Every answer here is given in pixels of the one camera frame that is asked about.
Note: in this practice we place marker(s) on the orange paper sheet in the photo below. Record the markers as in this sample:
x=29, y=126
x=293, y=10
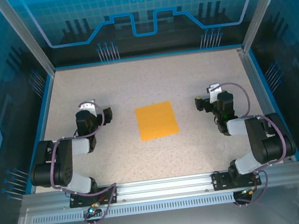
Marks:
x=156, y=120

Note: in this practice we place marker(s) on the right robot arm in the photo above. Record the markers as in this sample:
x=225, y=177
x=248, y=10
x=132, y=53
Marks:
x=259, y=142

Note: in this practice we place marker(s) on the blue table border strip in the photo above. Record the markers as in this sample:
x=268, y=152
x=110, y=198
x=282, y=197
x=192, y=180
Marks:
x=268, y=89
x=45, y=116

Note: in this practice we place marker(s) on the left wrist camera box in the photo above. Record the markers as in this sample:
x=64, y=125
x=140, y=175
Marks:
x=87, y=106

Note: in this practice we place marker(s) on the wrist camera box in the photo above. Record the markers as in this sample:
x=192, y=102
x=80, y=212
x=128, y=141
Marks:
x=215, y=89
x=87, y=106

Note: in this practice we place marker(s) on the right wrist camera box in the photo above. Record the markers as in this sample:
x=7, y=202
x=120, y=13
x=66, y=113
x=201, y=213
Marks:
x=215, y=89

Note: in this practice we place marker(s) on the aluminium side rail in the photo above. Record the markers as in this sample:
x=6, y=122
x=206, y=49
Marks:
x=258, y=90

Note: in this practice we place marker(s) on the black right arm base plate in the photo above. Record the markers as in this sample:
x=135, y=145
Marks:
x=218, y=182

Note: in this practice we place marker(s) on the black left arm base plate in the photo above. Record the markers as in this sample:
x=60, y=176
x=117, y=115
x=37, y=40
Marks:
x=74, y=203

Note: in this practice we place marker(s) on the aluminium mounting rail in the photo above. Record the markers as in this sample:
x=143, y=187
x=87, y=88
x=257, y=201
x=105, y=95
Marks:
x=164, y=186

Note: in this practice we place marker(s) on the aluminium frame post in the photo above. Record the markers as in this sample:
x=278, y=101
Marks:
x=261, y=8
x=27, y=37

